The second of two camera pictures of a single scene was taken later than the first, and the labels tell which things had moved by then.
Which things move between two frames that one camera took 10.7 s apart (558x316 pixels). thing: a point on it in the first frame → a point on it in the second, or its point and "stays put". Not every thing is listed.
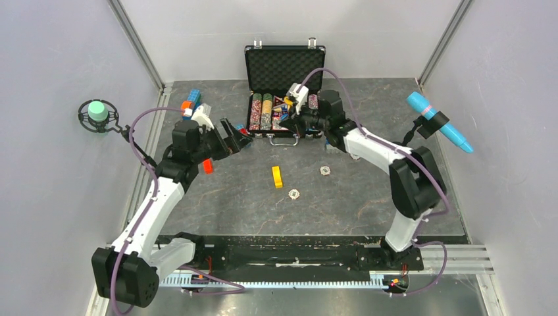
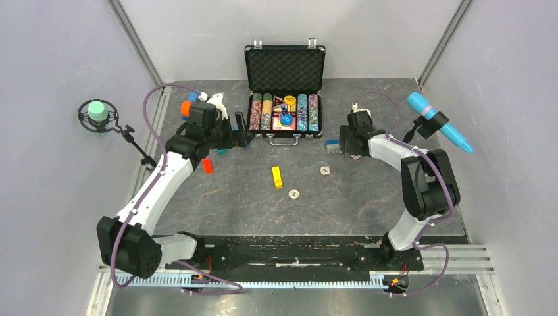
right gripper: [295, 124] → [345, 145]
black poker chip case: [270, 71] stays put
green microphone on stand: [102, 116] stays put
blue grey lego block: [331, 149] stays put
